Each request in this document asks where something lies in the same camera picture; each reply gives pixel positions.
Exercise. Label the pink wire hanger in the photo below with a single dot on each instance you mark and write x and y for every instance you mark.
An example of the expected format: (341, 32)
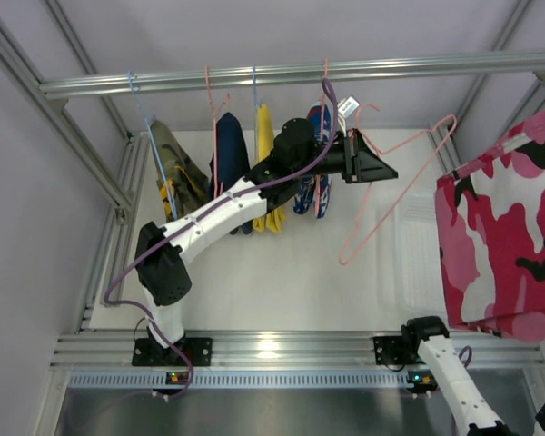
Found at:
(381, 199)
(215, 113)
(318, 193)

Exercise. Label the olive camouflage trousers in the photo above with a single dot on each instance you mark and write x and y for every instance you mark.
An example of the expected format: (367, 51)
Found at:
(187, 183)

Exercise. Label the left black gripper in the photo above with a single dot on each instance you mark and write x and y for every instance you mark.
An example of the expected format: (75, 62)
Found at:
(351, 157)

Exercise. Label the navy blue trousers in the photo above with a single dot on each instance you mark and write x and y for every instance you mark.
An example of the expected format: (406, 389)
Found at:
(232, 156)

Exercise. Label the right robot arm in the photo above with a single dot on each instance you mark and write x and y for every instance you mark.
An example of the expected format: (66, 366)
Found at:
(429, 339)

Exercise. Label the blue white red trousers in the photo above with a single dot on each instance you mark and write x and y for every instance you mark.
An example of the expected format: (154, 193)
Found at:
(304, 199)

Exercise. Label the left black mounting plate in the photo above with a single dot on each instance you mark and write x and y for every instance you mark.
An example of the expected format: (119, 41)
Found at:
(149, 353)

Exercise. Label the pink camouflage trousers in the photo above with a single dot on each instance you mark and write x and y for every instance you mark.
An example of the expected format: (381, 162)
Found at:
(490, 216)

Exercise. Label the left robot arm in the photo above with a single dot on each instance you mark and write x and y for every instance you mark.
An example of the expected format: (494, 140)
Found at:
(163, 254)

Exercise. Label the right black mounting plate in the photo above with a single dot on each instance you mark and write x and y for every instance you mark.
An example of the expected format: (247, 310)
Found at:
(391, 350)

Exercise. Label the aluminium hanging rail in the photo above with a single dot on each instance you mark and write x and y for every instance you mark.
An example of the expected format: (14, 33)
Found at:
(494, 62)

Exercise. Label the black mounting plate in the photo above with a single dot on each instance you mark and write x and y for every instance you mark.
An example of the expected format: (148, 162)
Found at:
(391, 350)
(149, 353)

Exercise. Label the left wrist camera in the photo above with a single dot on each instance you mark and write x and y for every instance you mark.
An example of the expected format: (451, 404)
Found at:
(346, 107)

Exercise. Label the yellow trousers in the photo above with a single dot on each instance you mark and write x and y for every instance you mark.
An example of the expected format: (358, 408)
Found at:
(273, 221)

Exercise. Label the grey slotted cable duct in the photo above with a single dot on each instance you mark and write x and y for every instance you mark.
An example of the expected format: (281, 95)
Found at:
(237, 379)

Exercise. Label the light blue wire hanger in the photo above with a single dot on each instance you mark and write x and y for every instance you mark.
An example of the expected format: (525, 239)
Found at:
(134, 90)

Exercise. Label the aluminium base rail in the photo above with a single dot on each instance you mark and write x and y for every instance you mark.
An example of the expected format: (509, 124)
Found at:
(285, 350)

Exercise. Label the white perforated plastic basket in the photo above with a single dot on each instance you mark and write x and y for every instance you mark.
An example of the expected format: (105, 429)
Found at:
(418, 282)

